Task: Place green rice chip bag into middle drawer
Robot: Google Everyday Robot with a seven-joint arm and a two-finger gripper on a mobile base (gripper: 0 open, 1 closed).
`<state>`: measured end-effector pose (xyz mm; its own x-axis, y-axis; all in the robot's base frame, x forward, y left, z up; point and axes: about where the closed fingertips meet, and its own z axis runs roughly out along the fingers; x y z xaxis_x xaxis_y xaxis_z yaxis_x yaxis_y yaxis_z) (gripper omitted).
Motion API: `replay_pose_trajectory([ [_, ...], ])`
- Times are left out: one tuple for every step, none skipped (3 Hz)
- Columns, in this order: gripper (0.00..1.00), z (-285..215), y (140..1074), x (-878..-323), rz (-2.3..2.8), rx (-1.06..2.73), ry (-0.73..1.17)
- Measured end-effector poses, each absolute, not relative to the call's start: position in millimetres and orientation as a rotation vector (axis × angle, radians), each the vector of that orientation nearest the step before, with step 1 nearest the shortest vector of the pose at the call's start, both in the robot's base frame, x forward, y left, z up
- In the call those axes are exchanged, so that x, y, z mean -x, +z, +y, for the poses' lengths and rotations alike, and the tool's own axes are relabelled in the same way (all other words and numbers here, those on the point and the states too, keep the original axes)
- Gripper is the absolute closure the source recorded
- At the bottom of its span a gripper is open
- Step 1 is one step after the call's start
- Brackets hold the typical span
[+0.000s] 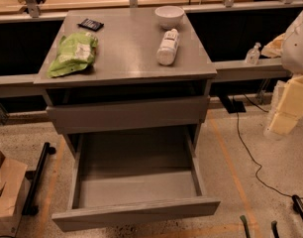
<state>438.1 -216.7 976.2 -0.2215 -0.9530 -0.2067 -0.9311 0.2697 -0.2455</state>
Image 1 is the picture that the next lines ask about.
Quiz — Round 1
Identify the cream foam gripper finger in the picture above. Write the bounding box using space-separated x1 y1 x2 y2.
267 75 303 136

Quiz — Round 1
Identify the green rice chip bag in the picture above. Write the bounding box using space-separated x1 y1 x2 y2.
47 31 98 78

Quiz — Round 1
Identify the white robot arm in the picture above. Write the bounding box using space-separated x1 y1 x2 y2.
266 10 303 136

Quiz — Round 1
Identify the crumpled tan paper bag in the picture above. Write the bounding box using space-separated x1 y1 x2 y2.
261 34 284 59

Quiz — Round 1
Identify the grey drawer cabinet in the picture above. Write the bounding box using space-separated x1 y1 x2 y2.
35 8 217 151

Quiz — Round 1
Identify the closed grey top drawer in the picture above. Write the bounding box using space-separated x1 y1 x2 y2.
47 96 209 134

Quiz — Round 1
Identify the open grey middle drawer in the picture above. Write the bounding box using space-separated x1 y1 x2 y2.
52 126 220 232

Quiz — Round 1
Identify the clear sanitizer pump bottle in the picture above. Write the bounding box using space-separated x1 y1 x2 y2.
245 43 261 64

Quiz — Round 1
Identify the black bar floor right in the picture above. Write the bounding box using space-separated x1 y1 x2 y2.
292 194 303 220

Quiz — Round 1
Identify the white plastic bottle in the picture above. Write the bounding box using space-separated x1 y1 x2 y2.
156 29 179 65

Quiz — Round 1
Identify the white ceramic bowl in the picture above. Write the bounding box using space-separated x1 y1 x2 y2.
154 6 184 30

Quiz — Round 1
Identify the small black packet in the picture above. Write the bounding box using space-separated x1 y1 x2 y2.
77 18 104 32

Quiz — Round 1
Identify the black metal stand leg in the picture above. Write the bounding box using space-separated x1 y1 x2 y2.
22 142 56 216

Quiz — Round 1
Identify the brown cardboard box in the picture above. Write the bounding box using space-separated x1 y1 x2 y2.
0 151 28 237

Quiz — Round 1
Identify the black floor cable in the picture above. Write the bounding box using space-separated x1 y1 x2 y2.
231 94 294 198

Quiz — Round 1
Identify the grey rail shelf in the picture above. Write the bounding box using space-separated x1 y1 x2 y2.
214 59 291 82

